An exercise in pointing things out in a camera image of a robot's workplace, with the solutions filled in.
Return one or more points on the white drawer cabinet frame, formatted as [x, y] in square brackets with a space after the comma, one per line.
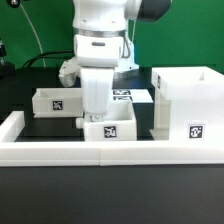
[188, 105]

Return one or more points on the white marker plate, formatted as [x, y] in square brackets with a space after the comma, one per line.
[135, 95]

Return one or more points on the black raised platform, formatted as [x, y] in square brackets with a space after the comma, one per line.
[64, 128]

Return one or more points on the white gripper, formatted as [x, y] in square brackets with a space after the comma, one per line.
[96, 86]

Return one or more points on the white drawer box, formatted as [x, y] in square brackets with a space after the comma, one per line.
[57, 102]
[119, 124]

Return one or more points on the white U-shaped fence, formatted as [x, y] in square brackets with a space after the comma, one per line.
[15, 153]

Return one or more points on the black stand at left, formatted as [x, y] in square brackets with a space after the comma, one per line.
[6, 68]

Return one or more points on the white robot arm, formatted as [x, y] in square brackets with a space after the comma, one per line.
[101, 45]

